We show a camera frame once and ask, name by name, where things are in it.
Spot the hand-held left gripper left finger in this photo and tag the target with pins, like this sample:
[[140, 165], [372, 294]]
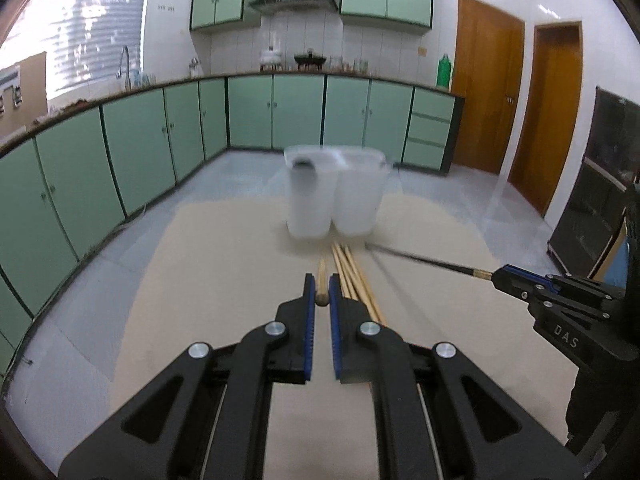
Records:
[[310, 330]]

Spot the dark display cabinet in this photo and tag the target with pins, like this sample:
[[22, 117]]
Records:
[[595, 190]]

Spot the metal faucet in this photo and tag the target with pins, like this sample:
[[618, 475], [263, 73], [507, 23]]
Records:
[[124, 60]]

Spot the white utensil holder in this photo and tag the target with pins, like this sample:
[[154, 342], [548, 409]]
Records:
[[350, 195]]

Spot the wooden door with frame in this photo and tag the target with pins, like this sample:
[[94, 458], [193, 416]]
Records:
[[547, 120]]

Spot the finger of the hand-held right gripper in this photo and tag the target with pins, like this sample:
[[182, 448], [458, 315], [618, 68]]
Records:
[[512, 287], [525, 276]]

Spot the cloth on counter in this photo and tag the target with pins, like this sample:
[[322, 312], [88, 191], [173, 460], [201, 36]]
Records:
[[65, 110]]

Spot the range hood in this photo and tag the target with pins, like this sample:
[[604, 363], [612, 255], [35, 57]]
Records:
[[292, 4]]

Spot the green base cabinets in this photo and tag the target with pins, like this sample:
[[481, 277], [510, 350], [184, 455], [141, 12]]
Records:
[[75, 175]]

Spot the cardboard sheet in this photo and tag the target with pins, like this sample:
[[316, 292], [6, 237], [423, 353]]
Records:
[[30, 90]]

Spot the window blinds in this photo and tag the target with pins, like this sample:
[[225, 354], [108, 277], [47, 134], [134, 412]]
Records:
[[95, 30]]

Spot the black wok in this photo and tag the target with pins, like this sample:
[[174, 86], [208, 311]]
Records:
[[310, 60]]

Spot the row of jars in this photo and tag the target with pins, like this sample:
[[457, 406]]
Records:
[[350, 65]]

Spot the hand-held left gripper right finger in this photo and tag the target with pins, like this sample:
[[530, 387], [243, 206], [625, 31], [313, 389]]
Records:
[[336, 330]]

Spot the black chopstick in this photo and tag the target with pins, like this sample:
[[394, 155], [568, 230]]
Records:
[[430, 260]]

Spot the black spoon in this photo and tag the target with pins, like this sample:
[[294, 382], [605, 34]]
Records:
[[302, 162]]

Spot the green thermos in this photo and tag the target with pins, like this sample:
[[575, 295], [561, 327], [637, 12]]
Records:
[[444, 72]]

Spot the white pot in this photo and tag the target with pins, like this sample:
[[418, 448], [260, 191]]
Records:
[[270, 57]]

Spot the closed wooden door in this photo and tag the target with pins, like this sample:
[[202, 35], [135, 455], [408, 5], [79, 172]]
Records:
[[482, 90]]

